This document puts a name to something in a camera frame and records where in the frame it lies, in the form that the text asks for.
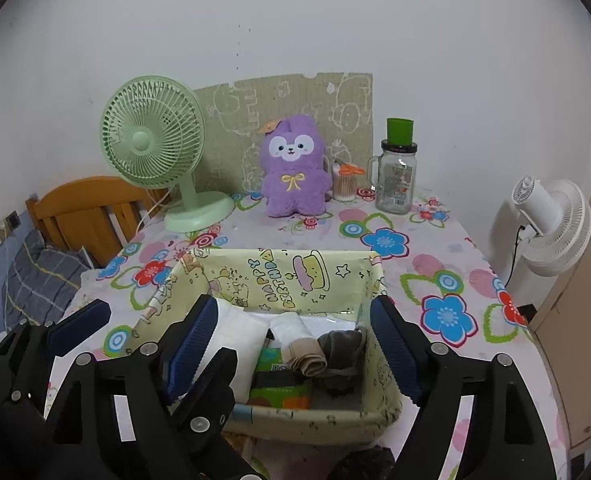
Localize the wooden bed headboard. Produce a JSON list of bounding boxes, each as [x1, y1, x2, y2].
[[25, 176, 176, 268]]

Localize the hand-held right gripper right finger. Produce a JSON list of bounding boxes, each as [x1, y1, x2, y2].
[[369, 295, 559, 480]]

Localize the cotton swab container orange lid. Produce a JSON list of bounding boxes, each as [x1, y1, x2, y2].
[[331, 160, 363, 203]]

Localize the white plastic bag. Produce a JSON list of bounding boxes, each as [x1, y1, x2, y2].
[[298, 310, 363, 333]]

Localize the purple plush toy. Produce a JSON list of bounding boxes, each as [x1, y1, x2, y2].
[[260, 114, 332, 218]]

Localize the glass mug jar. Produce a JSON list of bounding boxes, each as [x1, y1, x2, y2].
[[367, 141, 419, 216]]

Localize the white standing fan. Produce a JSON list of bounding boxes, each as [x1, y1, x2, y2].
[[505, 175, 591, 306]]

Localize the white towel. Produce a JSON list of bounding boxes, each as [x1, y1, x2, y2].
[[210, 300, 271, 403]]

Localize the green packet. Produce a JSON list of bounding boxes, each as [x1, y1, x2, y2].
[[249, 347, 312, 411]]

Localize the grey plaid pillow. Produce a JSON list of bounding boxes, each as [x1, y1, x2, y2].
[[6, 230, 93, 331]]

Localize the green printed foam mat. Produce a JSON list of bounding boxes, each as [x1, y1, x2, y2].
[[192, 72, 375, 201]]

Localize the white desk fan cord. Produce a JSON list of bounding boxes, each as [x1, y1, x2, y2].
[[135, 187, 173, 233]]

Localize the grey socks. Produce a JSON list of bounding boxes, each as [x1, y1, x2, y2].
[[317, 327, 367, 392]]

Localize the green plastic cup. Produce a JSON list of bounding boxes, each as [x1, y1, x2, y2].
[[386, 117, 415, 147]]

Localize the green desk fan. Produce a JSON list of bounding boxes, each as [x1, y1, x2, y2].
[[100, 76, 235, 232]]

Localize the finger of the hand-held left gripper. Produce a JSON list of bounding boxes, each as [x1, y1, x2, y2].
[[0, 298, 112, 411], [172, 348, 257, 480]]

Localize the yellow printed fabric storage box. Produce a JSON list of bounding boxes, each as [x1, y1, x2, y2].
[[128, 248, 403, 447]]

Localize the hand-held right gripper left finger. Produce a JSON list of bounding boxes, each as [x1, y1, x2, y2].
[[45, 294, 221, 480]]

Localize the black fan cable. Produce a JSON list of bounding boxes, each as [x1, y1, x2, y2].
[[509, 224, 526, 286]]

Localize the beige socks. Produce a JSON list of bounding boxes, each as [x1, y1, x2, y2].
[[282, 340, 329, 376]]

